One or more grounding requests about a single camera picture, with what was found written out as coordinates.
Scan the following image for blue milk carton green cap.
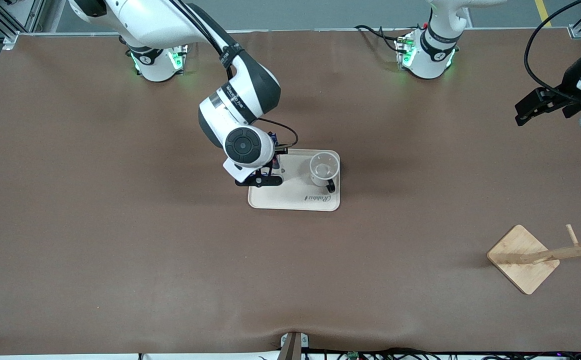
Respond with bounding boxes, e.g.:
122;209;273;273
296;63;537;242
268;131;281;170

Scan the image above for white smiley cup black handle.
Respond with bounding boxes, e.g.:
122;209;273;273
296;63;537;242
309;151;342;194

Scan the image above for cream rectangular plastic tray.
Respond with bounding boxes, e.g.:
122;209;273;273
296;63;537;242
248;148;341;212

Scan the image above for wooden cup stand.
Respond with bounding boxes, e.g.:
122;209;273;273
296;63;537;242
486;224;581;296

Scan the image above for yellow floor tape strip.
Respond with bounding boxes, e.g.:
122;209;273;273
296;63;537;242
534;0;554;28

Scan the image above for brown table cover mat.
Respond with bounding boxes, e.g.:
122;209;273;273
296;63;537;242
0;29;581;357

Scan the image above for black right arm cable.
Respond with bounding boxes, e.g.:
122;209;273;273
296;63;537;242
258;118;299;151

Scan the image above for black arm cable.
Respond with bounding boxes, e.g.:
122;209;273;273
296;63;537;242
258;118;299;151
523;0;581;105

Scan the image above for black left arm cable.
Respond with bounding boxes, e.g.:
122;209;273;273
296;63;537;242
523;0;581;105

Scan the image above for black left arm base cables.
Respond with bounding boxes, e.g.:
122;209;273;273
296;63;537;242
354;24;406;53

